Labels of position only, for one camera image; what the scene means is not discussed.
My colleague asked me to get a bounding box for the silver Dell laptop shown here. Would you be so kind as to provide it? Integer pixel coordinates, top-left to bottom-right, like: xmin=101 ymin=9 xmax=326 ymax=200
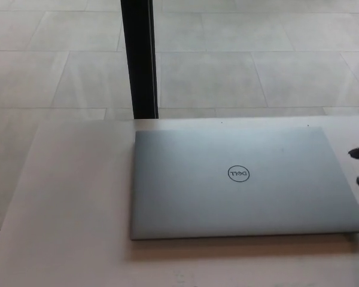
xmin=129 ymin=126 xmax=359 ymax=242

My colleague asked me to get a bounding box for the black vertical post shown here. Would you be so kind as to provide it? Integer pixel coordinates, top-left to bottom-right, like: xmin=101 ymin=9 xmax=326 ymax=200
xmin=120 ymin=0 xmax=159 ymax=120

